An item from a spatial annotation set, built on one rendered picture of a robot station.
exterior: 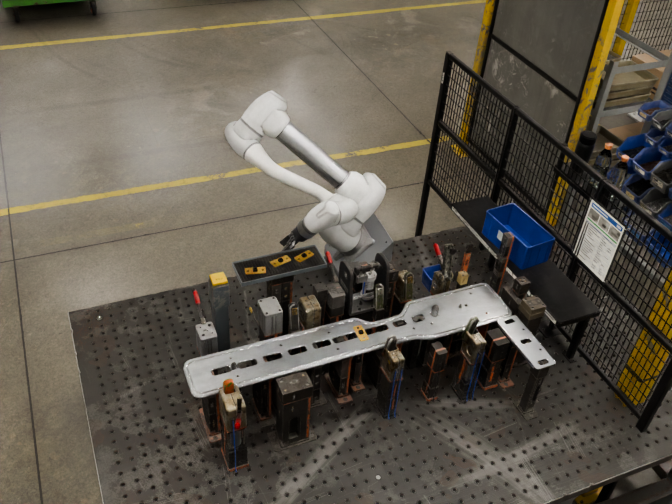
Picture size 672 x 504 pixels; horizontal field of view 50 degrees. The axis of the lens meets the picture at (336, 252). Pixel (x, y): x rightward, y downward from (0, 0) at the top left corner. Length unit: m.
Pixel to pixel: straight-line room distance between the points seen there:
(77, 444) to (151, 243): 1.61
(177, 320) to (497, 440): 1.51
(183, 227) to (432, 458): 2.77
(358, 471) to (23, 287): 2.68
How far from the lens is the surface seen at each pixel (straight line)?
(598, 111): 5.00
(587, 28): 4.77
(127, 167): 5.75
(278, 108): 3.28
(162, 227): 5.09
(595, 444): 3.18
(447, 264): 3.10
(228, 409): 2.56
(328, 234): 3.36
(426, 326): 2.98
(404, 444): 2.95
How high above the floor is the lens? 3.07
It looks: 39 degrees down
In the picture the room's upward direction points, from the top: 5 degrees clockwise
